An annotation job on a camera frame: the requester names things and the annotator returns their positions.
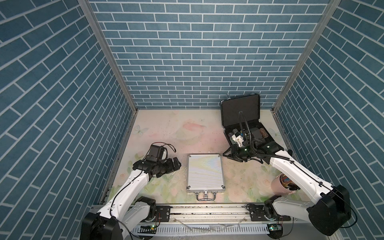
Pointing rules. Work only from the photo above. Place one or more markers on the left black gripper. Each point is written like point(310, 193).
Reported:
point(170, 167)

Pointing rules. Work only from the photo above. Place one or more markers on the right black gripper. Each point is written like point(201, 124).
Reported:
point(231, 156)

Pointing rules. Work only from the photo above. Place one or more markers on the silver aluminium poker case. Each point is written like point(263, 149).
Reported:
point(205, 177)

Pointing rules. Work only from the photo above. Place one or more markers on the black poker set case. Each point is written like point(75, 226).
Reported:
point(244, 114)

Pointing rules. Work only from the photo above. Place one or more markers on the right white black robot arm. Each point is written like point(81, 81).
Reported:
point(329, 207)

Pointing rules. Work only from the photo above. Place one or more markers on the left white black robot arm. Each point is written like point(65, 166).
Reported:
point(116, 219)

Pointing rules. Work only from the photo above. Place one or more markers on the green white chip stack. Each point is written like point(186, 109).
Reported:
point(233, 142)

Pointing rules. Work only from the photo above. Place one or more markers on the brown dark chip stack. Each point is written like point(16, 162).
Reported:
point(264, 133)

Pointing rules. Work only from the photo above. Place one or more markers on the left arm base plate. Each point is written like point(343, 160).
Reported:
point(159, 214)

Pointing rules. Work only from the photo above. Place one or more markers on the aluminium front rail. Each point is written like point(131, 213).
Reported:
point(221, 214)

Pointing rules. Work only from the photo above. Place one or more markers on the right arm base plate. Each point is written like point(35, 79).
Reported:
point(258, 214)

